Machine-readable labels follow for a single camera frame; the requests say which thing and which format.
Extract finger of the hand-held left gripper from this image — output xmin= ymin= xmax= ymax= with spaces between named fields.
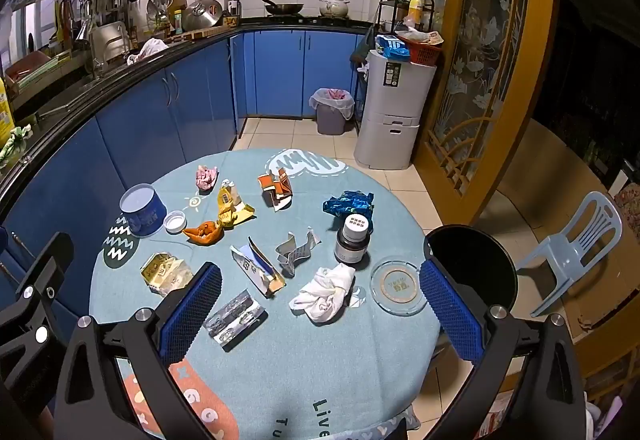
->
xmin=0 ymin=233 xmax=76 ymax=371

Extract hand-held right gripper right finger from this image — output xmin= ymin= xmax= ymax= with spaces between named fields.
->
xmin=419 ymin=257 xmax=586 ymax=440

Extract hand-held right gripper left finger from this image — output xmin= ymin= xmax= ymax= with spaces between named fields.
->
xmin=52 ymin=261 xmax=223 ymax=440

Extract black round bin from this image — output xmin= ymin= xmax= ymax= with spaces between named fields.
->
xmin=424 ymin=224 xmax=519 ymax=321

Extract blue white carton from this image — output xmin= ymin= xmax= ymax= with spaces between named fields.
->
xmin=230 ymin=236 xmax=288 ymax=299

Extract orange peel scrap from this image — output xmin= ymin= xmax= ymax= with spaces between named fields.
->
xmin=182 ymin=219 xmax=224 ymax=247

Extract brown bottle white cap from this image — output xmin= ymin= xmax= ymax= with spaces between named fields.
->
xmin=334 ymin=214 xmax=373 ymax=266

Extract grey trash can with bag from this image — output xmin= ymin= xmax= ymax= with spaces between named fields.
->
xmin=309 ymin=88 xmax=357 ymax=136

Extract silver foil packet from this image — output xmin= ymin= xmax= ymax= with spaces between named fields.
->
xmin=204 ymin=289 xmax=267 ymax=352

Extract yellow crumpled packet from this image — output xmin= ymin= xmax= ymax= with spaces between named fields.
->
xmin=140 ymin=253 xmax=194 ymax=297

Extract white round lid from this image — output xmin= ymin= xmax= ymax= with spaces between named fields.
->
xmin=164 ymin=211 xmax=188 ymax=235

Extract blue paper cup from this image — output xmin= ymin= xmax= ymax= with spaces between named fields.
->
xmin=119 ymin=183 xmax=167 ymax=238

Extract yellow snack wrapper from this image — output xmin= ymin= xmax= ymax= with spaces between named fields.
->
xmin=216 ymin=179 xmax=257 ymax=230

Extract crumpled paper receipt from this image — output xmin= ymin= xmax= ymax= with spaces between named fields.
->
xmin=276 ymin=227 xmax=322 ymax=278

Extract white crumpled tissue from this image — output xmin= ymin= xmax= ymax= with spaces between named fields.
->
xmin=288 ymin=263 xmax=357 ymax=323

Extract green white cloth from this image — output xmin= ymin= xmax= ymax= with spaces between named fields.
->
xmin=0 ymin=124 xmax=33 ymax=168

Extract pink crumpled wrapper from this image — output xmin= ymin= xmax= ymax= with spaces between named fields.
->
xmin=195 ymin=165 xmax=221 ymax=195

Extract light blue plastic chair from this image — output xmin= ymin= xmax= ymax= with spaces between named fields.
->
xmin=515 ymin=191 xmax=625 ymax=318

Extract blue foil wrapper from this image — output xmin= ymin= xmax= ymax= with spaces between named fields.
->
xmin=322 ymin=190 xmax=375 ymax=231

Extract orange white torn carton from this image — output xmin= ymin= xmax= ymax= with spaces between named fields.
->
xmin=257 ymin=167 xmax=293 ymax=212

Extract yellow detergent bottle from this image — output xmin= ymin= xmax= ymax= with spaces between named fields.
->
xmin=0 ymin=78 xmax=16 ymax=141

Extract blue kitchen cabinets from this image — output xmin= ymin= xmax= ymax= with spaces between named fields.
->
xmin=0 ymin=29 xmax=368 ymax=321

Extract grey tall storage cabinet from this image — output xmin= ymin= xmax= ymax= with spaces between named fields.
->
xmin=354 ymin=49 xmax=437 ymax=171

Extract steel dish drainer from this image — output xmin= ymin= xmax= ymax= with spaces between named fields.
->
xmin=87 ymin=20 xmax=133 ymax=66

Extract wooden glass door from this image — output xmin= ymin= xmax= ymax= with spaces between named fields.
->
xmin=415 ymin=0 xmax=558 ymax=228

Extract red plastic basket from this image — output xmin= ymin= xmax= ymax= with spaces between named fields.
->
xmin=395 ymin=33 xmax=445 ymax=67

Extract blue plastic packet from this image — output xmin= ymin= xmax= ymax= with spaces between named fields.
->
xmin=375 ymin=34 xmax=412 ymax=61

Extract dark hanging bag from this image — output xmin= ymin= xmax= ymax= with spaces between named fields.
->
xmin=350 ymin=28 xmax=373 ymax=71

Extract steel pot lid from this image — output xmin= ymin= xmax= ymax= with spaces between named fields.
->
xmin=181 ymin=0 xmax=224 ymax=32

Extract black wok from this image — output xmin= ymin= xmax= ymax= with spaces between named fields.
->
xmin=262 ymin=0 xmax=306 ymax=17

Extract white cooking pot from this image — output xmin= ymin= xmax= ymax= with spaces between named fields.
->
xmin=319 ymin=0 xmax=352 ymax=18

